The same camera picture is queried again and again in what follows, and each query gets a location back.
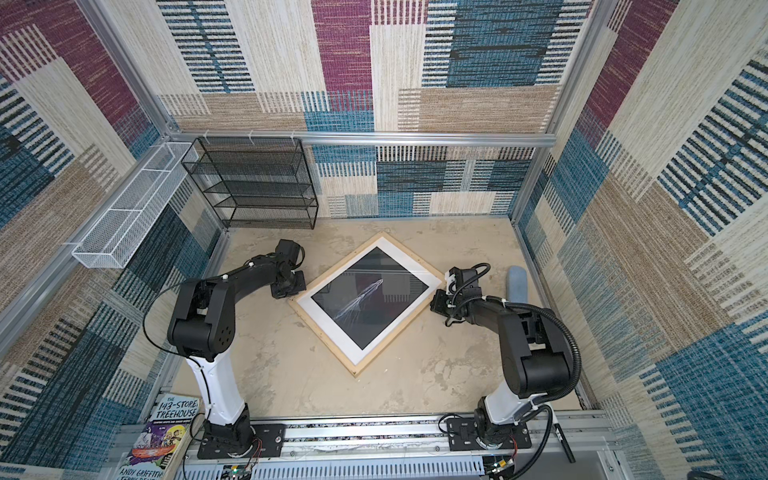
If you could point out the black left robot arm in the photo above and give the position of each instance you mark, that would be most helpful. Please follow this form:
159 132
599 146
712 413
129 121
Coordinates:
202 330

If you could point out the dark photo print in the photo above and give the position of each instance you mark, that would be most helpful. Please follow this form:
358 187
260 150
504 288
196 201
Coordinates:
368 296

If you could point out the grey blue oval case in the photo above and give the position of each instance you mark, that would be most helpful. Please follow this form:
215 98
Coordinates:
517 285

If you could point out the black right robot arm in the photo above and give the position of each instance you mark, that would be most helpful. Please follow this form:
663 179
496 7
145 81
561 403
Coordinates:
541 361

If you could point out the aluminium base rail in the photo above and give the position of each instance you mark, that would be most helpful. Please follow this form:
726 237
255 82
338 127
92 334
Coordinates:
421 447

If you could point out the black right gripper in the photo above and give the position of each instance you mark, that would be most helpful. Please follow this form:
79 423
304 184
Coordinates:
436 303

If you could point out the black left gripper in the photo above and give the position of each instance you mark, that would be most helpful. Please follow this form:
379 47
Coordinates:
301 286

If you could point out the black marker pen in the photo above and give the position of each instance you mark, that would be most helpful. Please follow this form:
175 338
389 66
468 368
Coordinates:
560 434

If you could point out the colourful treehouse book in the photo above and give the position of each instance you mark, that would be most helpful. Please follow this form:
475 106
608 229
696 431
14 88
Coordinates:
163 434

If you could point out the black wire shelf rack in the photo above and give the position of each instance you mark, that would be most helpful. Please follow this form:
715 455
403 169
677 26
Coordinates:
254 182

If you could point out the white photo mat board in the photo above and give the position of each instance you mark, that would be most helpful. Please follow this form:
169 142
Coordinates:
336 336

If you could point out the white wire mesh basket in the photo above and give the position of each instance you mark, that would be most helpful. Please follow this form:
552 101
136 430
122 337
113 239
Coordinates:
117 234

